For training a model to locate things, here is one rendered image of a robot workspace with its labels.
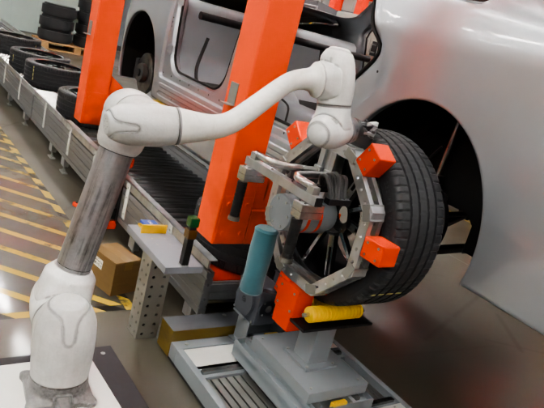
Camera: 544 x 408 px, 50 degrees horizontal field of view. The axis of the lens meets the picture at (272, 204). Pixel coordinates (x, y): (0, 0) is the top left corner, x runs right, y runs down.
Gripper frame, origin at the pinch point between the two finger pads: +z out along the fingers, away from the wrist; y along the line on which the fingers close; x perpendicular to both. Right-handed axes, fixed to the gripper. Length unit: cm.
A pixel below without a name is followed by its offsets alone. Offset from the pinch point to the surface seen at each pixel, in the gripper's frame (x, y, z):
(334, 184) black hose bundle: -16.2, 4.8, -26.8
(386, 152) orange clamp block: -3.2, 12.4, -13.6
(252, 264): -60, -18, -18
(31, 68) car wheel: -121, -441, 208
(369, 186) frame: -15.7, 11.2, -13.5
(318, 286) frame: -55, 8, -17
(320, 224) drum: -35.3, 0.2, -14.1
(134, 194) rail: -98, -136, 49
